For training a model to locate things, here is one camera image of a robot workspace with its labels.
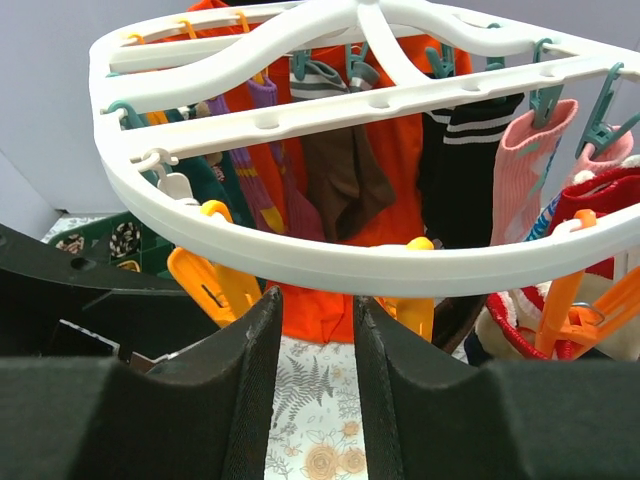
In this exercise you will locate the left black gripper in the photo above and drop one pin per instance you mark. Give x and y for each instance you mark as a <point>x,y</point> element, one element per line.
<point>205,414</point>

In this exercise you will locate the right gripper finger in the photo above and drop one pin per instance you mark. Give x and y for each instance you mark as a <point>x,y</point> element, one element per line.
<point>426,415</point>

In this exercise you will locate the orange hanger clip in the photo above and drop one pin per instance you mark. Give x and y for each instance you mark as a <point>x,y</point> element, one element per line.
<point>582,324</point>
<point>223,293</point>

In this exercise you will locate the white sock clip hanger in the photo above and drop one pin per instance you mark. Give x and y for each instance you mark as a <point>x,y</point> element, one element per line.
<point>147,82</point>

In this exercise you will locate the navy beige red sock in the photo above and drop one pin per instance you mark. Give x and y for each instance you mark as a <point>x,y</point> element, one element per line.
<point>522,309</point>

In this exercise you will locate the floral table mat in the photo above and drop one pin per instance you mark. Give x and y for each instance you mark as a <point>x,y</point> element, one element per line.
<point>316,430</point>

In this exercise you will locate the orange t-shirt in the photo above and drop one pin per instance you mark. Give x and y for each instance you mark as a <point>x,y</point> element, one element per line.
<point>397,144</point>

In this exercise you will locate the green divided organizer tray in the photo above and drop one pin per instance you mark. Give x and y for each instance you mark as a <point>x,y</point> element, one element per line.
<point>120,240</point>

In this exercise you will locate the purple yellow sock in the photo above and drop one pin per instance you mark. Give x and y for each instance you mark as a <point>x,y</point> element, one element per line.
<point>275,202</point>

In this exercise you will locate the teal green sock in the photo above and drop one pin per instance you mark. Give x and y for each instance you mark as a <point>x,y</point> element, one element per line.
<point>213,177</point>

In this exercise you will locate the pink patterned sock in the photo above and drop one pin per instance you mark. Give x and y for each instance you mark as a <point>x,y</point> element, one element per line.
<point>522,163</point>
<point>587,165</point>

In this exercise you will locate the black striped sock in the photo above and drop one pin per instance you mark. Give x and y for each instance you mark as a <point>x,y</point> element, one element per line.
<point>455,177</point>

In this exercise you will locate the brown striped-cuff sock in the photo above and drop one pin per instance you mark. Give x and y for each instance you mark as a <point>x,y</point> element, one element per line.
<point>345,183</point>

